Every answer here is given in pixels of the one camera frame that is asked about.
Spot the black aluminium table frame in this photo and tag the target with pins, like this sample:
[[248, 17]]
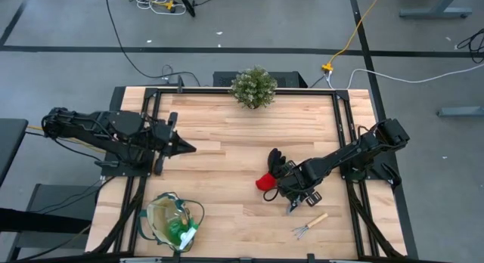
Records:
[[189, 91]]

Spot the black computer case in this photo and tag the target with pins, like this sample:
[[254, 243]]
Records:
[[291, 79]]

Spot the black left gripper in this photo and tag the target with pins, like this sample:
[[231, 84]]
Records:
[[166, 157]]

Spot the black side table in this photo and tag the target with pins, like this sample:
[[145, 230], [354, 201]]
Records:
[[11, 142]]

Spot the grey desk leg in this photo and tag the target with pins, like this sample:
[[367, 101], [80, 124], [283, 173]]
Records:
[[435, 11], [461, 112]]

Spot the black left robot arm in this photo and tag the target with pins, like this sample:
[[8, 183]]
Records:
[[113, 123]]

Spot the potted plant in black pot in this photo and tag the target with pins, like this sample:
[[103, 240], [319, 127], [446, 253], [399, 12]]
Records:
[[253, 87]]

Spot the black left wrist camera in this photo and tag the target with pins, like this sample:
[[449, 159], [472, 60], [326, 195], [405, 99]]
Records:
[[157, 142]]

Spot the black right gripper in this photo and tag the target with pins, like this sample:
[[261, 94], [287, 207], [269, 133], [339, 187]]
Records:
[[298, 180]]

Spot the green and tan gardening bag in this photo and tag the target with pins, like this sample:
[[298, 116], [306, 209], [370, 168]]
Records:
[[159, 217]]

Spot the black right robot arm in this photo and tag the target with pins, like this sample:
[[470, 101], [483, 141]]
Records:
[[359, 147]]

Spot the red and black gardening glove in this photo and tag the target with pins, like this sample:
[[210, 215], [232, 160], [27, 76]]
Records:
[[266, 181]]

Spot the black stand leg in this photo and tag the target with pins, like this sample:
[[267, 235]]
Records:
[[187, 4]]

